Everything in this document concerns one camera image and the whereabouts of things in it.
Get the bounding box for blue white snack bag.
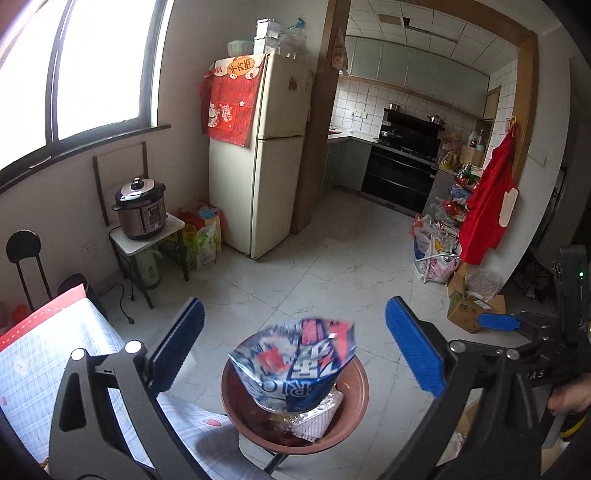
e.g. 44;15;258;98
228;318;356;414

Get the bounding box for brown plastic trash basin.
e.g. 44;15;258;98
220;331;371;456

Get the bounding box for black kitchen stove unit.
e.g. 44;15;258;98
361;108;445;214

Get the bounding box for right hand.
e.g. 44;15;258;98
547;373;591;415

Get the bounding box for cardboard box on floor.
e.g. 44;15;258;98
447;263;506;333

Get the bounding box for plastic bags pile on floor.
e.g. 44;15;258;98
410;214;461;284

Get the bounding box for white small side table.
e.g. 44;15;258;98
108;213;189;309

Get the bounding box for green bags beside fridge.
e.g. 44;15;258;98
174;200;222;270

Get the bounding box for silver electric pressure cooker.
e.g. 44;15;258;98
111;177;167;240

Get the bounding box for blue plaid table mat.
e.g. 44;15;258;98
1;299;266;479

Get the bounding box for white refrigerator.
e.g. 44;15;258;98
208;54;311;259

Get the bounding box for black round back chair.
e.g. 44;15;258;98
5;229;54;312

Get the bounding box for red hanging cloth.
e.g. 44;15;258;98
199;55;266;147

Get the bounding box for red apron on wall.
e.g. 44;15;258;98
459;122;519;265

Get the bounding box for black window frame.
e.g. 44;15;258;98
1;1;172;191

